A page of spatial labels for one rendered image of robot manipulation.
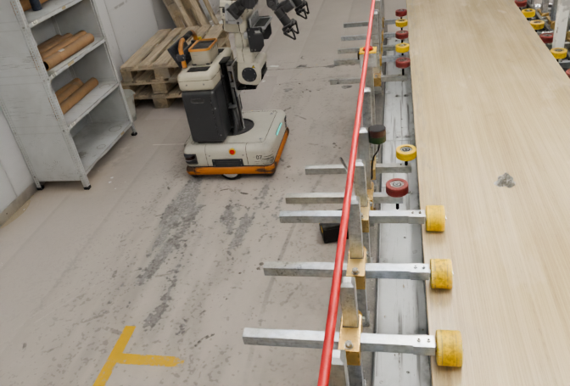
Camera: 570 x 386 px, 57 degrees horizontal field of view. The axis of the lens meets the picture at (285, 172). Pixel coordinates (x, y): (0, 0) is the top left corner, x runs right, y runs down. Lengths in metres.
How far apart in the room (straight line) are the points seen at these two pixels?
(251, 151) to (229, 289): 1.12
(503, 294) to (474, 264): 0.13
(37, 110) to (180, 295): 1.79
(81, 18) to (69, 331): 2.58
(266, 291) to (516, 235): 1.52
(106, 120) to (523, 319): 4.11
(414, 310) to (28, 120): 3.11
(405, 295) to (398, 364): 0.29
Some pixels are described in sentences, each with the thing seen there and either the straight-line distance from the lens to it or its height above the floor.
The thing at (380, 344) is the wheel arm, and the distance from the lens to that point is 1.32.
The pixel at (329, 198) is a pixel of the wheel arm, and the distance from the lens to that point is 1.96.
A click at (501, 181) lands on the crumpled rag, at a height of 0.92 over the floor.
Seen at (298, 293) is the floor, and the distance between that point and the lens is 2.83.
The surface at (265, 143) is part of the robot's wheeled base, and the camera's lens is 3.64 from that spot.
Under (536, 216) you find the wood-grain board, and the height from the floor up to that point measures 0.90.
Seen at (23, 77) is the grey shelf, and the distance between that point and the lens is 4.01.
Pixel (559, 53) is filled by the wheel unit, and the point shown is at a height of 0.91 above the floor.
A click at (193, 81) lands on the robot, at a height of 0.76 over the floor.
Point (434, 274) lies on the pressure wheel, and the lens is 1.47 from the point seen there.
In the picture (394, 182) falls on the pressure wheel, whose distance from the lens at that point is 1.93.
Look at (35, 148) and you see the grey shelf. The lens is 4.27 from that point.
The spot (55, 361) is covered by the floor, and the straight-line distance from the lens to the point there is 2.96.
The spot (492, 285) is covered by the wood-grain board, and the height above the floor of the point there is 0.90.
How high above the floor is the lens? 1.97
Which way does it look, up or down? 31 degrees down
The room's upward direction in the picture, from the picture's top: 9 degrees counter-clockwise
